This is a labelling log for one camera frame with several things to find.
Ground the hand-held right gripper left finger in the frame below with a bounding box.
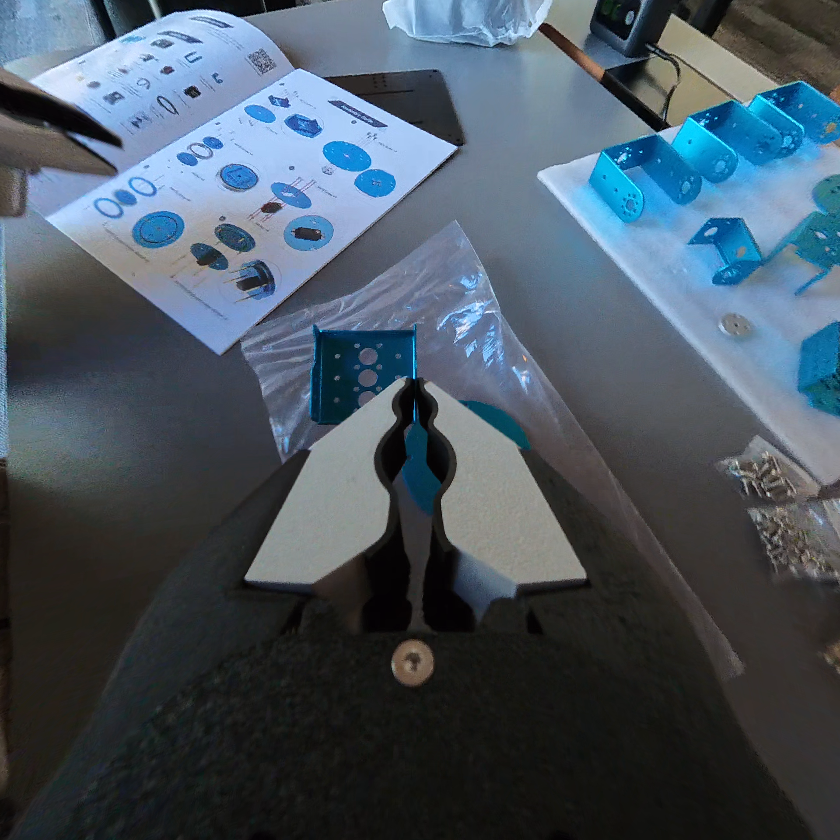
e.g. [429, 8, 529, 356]
[244, 377, 417, 588]

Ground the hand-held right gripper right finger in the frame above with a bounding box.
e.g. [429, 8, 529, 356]
[417, 377, 588, 623]

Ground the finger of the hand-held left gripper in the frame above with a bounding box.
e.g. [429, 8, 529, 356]
[0, 123, 119, 178]
[0, 67, 126, 149]

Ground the teal round metal plate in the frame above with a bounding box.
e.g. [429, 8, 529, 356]
[400, 399, 531, 516]

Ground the blue square metal bracket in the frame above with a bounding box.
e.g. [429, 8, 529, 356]
[308, 325, 427, 460]

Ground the pile of small hardware bags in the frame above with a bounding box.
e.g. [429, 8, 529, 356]
[715, 434, 840, 670]

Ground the grey desk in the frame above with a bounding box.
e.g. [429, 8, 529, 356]
[0, 0, 840, 840]

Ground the clear plastic bag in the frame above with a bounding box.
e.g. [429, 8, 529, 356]
[241, 220, 746, 680]

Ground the assembly instruction sheet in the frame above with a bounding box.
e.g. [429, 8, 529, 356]
[26, 10, 459, 355]

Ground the white foam sheet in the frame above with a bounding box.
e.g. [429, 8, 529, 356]
[537, 98, 840, 487]

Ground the black flat pad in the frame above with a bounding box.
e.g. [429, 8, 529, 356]
[325, 69, 466, 147]

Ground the white plastic bag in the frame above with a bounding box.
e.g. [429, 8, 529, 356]
[382, 0, 553, 48]

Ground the small device with screen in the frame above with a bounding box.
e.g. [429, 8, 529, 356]
[589, 0, 673, 59]

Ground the perforated blue U bracket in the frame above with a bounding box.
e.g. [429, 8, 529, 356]
[797, 320, 840, 417]

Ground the small blue angle bracket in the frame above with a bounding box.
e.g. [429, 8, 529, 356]
[688, 217, 763, 286]

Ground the long blue U bracket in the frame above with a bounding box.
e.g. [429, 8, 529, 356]
[588, 134, 703, 224]
[748, 80, 840, 147]
[671, 100, 785, 183]

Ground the green round plate with bracket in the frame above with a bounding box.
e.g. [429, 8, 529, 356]
[764, 174, 840, 296]

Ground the black power cable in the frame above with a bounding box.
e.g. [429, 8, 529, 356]
[646, 42, 683, 127]

